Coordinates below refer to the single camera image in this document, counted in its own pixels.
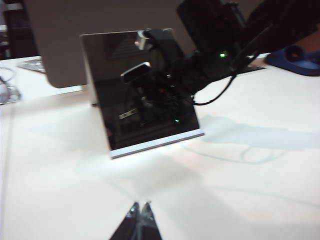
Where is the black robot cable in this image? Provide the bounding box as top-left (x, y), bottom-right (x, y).
top-left (192, 22), bottom-right (275, 106)

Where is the mirror with white base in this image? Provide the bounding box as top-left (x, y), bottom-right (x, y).
top-left (79, 28), bottom-right (206, 160)

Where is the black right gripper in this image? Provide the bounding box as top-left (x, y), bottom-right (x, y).
top-left (144, 28), bottom-right (213, 97)

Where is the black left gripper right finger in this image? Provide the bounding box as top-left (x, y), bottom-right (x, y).
top-left (139, 200), bottom-right (163, 240)

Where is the brown desk partition panel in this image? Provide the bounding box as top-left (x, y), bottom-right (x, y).
top-left (23, 0), bottom-right (198, 89)

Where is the clear plastic bag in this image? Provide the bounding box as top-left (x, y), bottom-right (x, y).
top-left (16, 59), bottom-right (47, 74)

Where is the blue rounded object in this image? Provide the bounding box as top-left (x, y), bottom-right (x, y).
top-left (264, 44), bottom-right (320, 77)

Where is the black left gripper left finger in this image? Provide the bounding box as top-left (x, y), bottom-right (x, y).
top-left (108, 201), bottom-right (140, 240)

